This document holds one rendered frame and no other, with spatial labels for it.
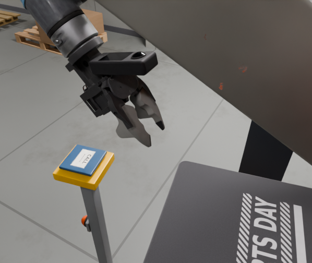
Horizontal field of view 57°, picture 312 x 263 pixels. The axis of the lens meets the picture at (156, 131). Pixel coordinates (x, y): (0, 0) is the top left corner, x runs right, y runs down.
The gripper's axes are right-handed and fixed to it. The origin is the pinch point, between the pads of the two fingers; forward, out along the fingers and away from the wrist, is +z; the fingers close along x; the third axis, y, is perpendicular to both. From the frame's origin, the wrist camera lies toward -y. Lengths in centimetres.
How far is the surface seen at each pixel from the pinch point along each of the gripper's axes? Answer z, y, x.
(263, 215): 33.9, -2.3, -10.2
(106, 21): -80, 258, -325
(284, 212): 36.8, -5.7, -13.2
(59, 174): -0.3, 37.6, 1.8
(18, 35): -129, 317, -226
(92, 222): 22, 53, -3
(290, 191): 37.2, -6.1, -20.9
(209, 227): 27.2, 5.7, -1.2
